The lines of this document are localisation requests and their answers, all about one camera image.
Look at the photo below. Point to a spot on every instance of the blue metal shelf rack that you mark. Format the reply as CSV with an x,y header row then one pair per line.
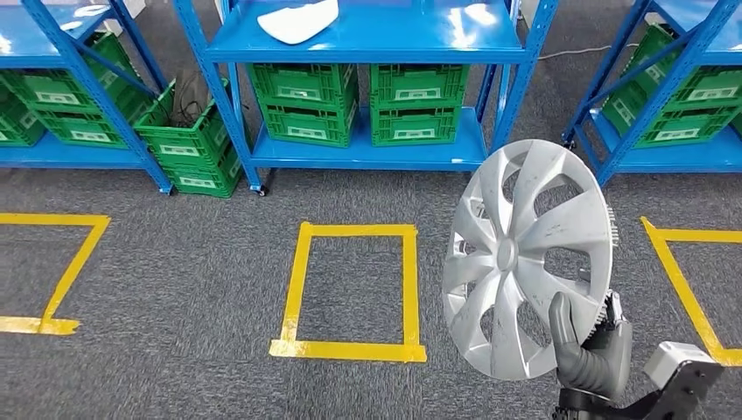
x,y
35,35
359,32
666,159

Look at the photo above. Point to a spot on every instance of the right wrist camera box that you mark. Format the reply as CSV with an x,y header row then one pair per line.
x,y
684,394

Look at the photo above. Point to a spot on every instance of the yellow floor tape square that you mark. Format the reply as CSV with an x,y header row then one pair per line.
x,y
695,236

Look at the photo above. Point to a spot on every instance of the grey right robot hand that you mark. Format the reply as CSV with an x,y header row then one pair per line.
x,y
565,324

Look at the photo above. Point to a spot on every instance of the white plastic panel part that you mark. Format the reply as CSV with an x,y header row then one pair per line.
x,y
298,20

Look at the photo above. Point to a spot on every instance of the silver wheel hubcap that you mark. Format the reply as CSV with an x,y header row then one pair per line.
x,y
507,255

